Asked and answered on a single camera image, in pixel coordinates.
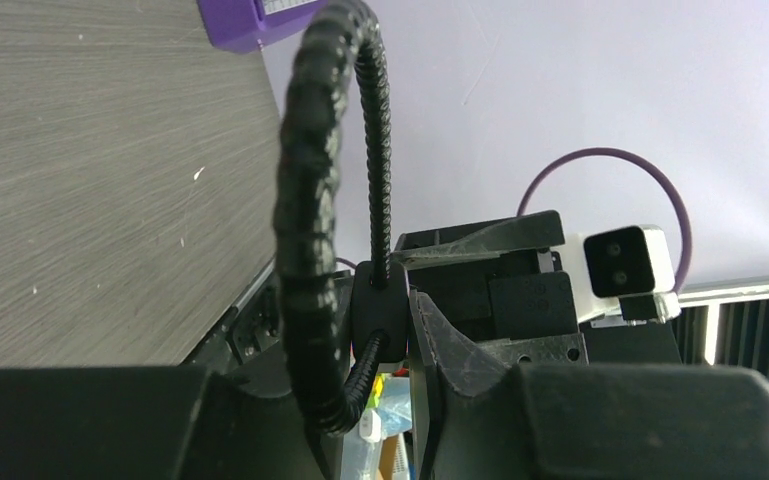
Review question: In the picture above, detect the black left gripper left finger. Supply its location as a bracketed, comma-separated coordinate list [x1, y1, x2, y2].
[0, 365, 342, 479]

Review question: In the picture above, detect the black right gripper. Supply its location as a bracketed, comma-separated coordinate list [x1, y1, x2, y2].
[390, 210, 683, 366]

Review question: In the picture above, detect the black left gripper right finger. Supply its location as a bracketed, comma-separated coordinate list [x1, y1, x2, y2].
[409, 291, 769, 479]

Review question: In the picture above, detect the black cable padlock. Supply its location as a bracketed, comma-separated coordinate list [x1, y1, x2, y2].
[273, 1, 410, 436]

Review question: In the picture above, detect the clear plastic bag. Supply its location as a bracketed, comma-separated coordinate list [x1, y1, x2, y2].
[339, 375, 414, 479]

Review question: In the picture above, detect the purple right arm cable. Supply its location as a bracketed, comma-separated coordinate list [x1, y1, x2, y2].
[516, 147, 693, 294]

